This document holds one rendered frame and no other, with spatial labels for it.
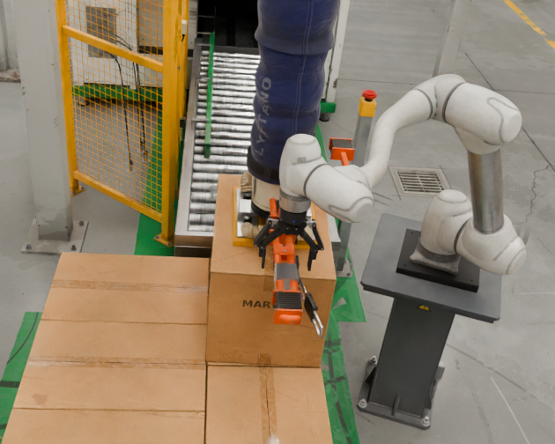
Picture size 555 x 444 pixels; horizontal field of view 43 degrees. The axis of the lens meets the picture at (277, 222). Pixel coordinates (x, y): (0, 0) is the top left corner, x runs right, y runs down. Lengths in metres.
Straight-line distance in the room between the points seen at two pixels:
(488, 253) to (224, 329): 0.92
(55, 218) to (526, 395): 2.47
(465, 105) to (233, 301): 0.93
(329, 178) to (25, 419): 1.22
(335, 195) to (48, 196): 2.27
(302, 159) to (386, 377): 1.44
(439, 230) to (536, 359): 1.26
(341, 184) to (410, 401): 1.55
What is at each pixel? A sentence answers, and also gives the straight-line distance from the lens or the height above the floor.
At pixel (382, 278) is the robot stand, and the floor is 0.75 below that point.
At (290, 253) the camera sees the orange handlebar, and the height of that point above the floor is 1.09.
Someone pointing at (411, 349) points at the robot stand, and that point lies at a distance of 2.88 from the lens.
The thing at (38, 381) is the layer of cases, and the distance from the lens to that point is 2.44.
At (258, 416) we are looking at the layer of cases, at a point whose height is 0.54.
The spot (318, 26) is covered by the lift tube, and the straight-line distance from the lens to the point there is 2.03.
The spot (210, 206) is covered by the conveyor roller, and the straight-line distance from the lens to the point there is 3.20.
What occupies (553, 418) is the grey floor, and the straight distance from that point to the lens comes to 3.41.
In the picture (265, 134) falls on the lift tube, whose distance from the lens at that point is 2.18.
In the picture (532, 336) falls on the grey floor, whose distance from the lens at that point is 3.77.
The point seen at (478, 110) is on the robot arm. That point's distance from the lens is 2.05.
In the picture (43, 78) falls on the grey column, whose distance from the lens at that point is 3.43.
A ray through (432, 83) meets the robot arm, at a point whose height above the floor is 1.54.
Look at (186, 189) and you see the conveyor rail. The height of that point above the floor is 0.59.
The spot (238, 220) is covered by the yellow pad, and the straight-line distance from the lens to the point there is 2.37.
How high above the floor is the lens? 2.32
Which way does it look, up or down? 34 degrees down
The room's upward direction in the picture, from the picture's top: 7 degrees clockwise
